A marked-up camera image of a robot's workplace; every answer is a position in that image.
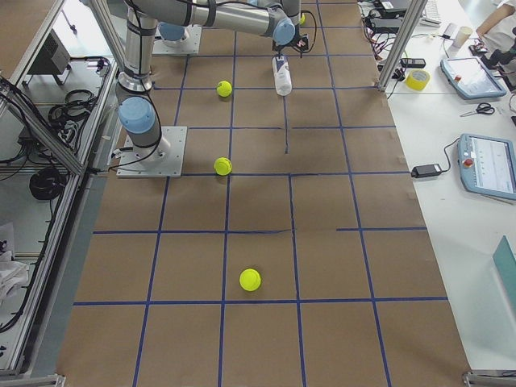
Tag person in white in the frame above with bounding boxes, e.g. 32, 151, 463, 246
476, 1, 515, 52

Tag black handled scissors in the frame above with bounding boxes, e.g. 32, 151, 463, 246
460, 102, 495, 117

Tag white tennis ball can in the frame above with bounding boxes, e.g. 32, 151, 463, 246
272, 55, 292, 97

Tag grey box under table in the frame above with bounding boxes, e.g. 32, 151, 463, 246
23, 29, 71, 85

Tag teach pendant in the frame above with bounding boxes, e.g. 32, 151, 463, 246
440, 56, 506, 100
457, 134, 515, 201

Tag paper cup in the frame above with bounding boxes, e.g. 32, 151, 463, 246
452, 26, 473, 48

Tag yellow tape roll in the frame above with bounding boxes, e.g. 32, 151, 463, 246
406, 69, 431, 91

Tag black power adapter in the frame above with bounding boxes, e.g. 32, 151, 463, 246
410, 164, 443, 178

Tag tennis ball by near base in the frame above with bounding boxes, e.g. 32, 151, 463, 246
214, 157, 232, 176

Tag far teach pendant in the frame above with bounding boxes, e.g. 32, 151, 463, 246
440, 56, 506, 100

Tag coiled black cables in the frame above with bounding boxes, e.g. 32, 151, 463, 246
28, 167, 68, 202

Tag tennis ball near front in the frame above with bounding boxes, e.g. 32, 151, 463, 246
239, 268, 262, 292

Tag tennis ball mid table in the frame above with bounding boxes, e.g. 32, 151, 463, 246
216, 80, 233, 98

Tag near teach pendant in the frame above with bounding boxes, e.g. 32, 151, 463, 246
457, 134, 515, 201

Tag aluminium frame post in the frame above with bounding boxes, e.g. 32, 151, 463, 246
377, 0, 427, 91

